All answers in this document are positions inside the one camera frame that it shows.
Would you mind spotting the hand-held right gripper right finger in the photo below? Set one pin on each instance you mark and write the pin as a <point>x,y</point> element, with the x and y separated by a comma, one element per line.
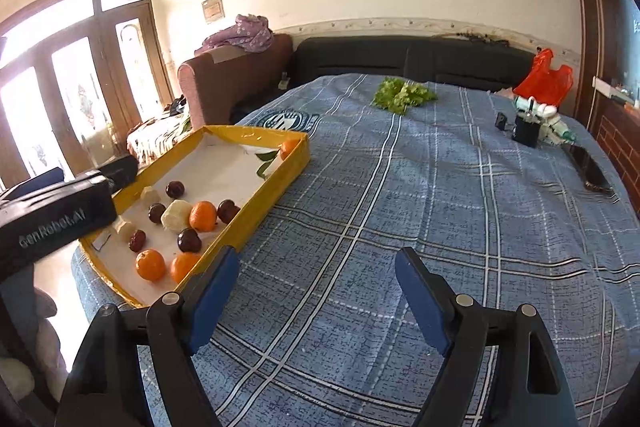
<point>425,302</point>

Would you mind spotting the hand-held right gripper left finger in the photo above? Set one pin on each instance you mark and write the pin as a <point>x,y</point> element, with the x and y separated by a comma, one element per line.
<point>215,302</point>

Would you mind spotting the orange mandarin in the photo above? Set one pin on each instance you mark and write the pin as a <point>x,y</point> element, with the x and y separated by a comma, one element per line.
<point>182,267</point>
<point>203,215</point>
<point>290,148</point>
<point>150,264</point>

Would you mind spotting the dark red plum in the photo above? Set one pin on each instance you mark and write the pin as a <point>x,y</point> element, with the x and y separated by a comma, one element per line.
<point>156,213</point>
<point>227,210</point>
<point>174,190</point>
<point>189,240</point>

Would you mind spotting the red date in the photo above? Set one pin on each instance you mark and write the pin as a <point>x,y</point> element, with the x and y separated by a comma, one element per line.
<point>136,240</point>

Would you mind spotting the pale yellow cheese block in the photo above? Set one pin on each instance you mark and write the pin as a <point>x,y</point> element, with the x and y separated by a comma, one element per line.
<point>176,214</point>

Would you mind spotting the small pale fruit piece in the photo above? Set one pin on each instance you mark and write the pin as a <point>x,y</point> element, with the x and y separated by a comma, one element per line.
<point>149,194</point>

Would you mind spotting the yellow cardboard tray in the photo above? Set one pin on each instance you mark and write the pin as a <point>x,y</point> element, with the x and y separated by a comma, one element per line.
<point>220,167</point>

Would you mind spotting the blue plaid bedsheet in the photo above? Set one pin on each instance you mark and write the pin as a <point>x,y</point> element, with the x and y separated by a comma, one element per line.
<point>400,207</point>

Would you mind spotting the patterned sofa cover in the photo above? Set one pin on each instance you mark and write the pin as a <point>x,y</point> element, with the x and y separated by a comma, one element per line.
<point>155,137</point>

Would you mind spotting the pale grey cloth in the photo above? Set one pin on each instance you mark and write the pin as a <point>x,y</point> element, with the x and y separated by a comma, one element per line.
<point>47,347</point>

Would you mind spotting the wooden glass door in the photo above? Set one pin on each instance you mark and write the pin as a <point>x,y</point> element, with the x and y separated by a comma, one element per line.
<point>80,72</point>

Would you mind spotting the dark clothes pile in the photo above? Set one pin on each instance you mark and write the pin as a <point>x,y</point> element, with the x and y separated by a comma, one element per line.
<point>176,106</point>

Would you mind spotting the black pen holder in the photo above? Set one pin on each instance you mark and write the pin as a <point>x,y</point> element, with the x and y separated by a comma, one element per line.
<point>526,132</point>

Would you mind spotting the green lettuce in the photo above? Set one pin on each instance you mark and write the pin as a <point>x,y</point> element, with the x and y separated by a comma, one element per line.
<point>402,96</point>

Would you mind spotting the black phone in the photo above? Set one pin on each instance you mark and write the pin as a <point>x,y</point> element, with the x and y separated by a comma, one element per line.
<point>590,169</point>

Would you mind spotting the brown armchair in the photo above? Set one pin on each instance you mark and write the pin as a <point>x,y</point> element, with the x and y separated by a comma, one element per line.
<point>230,79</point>

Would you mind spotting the red plastic bag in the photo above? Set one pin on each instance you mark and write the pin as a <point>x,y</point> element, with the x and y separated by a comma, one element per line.
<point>545,79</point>

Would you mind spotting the purple floral cloth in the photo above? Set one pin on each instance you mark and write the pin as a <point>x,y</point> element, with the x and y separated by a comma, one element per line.
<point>240,34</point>

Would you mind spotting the small wall calendar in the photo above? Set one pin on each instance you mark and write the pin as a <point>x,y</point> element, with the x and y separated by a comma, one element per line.
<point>213,9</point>

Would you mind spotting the white wall shelf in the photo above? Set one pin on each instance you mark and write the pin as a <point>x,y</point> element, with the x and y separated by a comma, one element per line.
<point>617,92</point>

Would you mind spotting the brown wooden door frame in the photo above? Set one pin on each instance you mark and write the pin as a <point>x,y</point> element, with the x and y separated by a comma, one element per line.
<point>580,7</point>

